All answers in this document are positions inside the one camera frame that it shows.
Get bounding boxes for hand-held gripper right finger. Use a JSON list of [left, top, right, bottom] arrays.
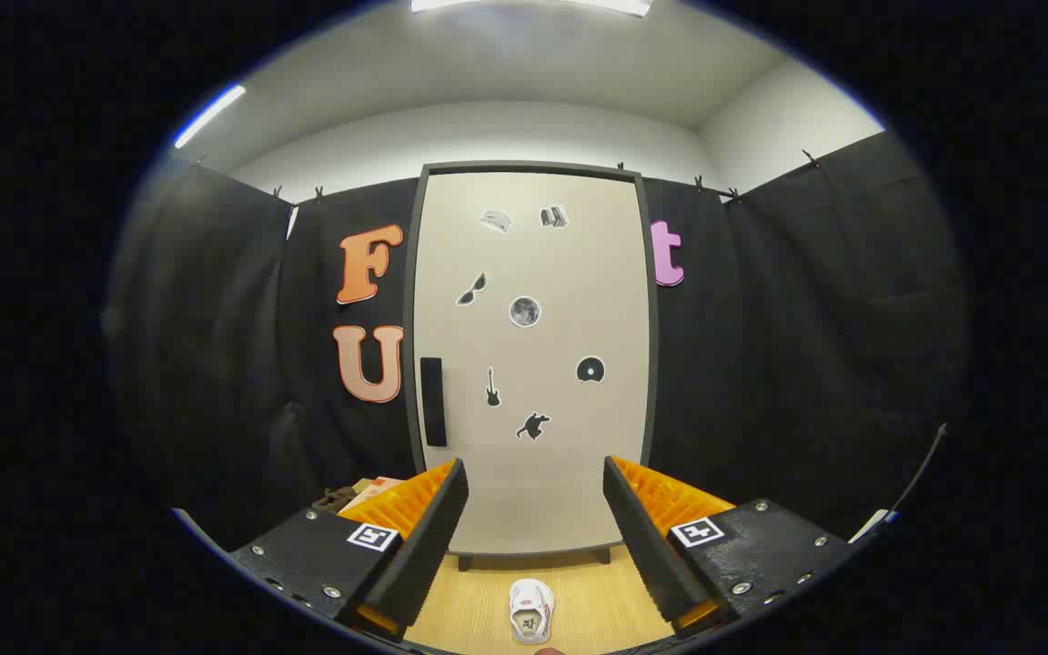
[[603, 455, 852, 638]]

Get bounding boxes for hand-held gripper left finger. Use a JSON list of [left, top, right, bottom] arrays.
[[228, 458, 470, 638]]

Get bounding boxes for beige shoe cabinet door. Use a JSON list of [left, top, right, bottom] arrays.
[[413, 173, 652, 556]]

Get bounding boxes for white shoe with red logo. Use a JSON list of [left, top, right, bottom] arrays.
[[509, 579, 555, 645]]

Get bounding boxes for dark grey shoe cabinet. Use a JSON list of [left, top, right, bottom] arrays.
[[401, 162, 661, 572]]

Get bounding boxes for beige cover book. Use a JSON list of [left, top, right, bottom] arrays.
[[342, 476, 407, 515]]

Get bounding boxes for black backdrop cloth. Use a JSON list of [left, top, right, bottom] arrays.
[[106, 132, 971, 556]]

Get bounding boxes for ceiling light panel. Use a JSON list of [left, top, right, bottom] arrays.
[[411, 0, 652, 17], [174, 85, 247, 148]]

